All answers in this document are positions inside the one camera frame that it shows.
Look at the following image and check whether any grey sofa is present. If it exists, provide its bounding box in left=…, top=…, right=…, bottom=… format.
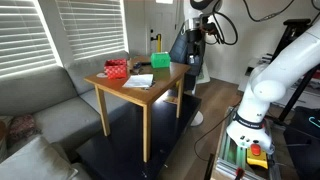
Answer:
left=0, top=49, right=134, bottom=180

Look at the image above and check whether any green plastic box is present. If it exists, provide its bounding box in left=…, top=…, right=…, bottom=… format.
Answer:
left=150, top=51, right=172, bottom=69

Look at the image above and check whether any floral patterned cushion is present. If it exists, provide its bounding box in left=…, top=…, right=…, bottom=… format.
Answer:
left=6, top=114, right=43, bottom=146

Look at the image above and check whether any black floor cable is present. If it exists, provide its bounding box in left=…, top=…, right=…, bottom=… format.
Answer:
left=193, top=102, right=242, bottom=164

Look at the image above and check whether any yellow pole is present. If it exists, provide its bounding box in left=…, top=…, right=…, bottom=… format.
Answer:
left=156, top=33, right=163, bottom=53

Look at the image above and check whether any yellow emergency stop box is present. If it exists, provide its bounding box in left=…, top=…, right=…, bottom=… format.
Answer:
left=245, top=141, right=269, bottom=170

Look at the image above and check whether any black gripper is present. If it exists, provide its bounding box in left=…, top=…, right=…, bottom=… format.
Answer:
left=185, top=18, right=206, bottom=77

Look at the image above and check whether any white bag with green print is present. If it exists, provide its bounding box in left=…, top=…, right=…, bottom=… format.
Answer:
left=196, top=63, right=212, bottom=85

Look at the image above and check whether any dark blue quilted jacket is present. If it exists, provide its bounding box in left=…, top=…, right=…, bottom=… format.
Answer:
left=168, top=31, right=201, bottom=91

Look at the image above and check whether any white door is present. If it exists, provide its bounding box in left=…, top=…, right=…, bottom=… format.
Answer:
left=143, top=0, right=186, bottom=58

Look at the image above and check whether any black tripod stand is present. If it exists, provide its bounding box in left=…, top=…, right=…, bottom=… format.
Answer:
left=269, top=18, right=320, bottom=123

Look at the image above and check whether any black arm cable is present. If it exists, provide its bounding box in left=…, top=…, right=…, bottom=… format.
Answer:
left=242, top=0, right=296, bottom=23

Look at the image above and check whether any light wooden side table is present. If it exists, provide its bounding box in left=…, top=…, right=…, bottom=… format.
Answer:
left=83, top=55, right=192, bottom=163

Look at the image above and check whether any black looped wrist cable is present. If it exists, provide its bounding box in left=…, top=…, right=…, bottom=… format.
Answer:
left=203, top=0, right=240, bottom=47

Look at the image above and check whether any white paper sheet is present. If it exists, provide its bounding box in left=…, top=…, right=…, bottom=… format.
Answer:
left=122, top=73, right=155, bottom=89

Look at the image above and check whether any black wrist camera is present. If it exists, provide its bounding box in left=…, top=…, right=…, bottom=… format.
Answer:
left=199, top=21, right=218, bottom=36

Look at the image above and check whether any black case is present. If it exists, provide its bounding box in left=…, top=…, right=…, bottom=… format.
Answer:
left=283, top=105, right=320, bottom=180

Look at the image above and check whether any wide white window blind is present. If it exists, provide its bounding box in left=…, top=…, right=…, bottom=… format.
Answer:
left=0, top=0, right=63, bottom=79

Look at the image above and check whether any black platform mat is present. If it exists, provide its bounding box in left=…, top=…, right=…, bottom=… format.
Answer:
left=75, top=91, right=202, bottom=180

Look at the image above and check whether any dark door handle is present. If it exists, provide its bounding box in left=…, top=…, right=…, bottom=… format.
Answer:
left=149, top=29, right=158, bottom=43

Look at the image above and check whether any small dark toy car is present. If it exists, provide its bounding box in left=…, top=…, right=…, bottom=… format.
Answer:
left=132, top=63, right=144, bottom=73

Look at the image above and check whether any light grey cushion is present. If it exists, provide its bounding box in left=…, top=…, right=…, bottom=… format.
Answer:
left=0, top=134, right=79, bottom=180

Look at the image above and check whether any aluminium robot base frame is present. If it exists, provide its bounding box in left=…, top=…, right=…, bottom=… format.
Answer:
left=203, top=106, right=281, bottom=180

